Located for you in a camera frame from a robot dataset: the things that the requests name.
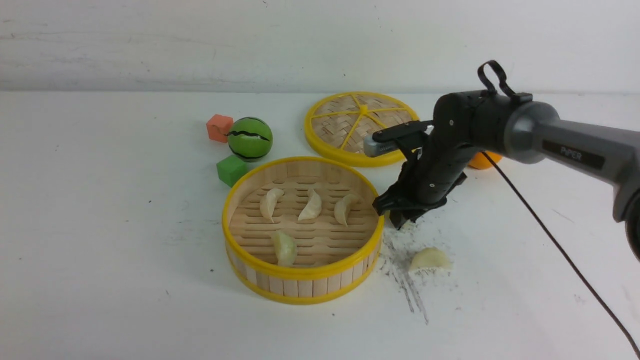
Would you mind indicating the second black grey robot arm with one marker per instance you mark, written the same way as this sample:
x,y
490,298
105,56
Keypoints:
x,y
516,127

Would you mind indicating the yellow rimmed bamboo steamer tray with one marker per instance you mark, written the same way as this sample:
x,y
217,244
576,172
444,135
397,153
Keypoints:
x,y
332,259

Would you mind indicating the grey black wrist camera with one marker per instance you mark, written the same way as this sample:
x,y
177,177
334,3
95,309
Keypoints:
x,y
405,137

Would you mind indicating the orange toy pear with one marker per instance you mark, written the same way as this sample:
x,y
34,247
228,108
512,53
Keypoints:
x,y
484,160

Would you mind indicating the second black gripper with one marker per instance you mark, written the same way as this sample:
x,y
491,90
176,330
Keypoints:
x,y
464,123

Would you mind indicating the greenish dumpling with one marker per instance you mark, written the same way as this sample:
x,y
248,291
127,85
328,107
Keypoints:
x,y
430,258
285,248
404,219

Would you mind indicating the orange foam cube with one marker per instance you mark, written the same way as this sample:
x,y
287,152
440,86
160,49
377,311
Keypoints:
x,y
218,127

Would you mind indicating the green striped watermelon ball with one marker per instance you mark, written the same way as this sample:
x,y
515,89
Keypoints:
x,y
250,139

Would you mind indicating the white dumpling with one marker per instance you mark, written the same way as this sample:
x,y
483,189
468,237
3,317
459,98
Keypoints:
x,y
313,207
343,207
268,203

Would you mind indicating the yellow rimmed woven steamer lid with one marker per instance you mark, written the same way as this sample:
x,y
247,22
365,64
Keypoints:
x,y
336,126

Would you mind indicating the green foam cube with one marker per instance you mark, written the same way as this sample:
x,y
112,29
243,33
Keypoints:
x,y
231,169

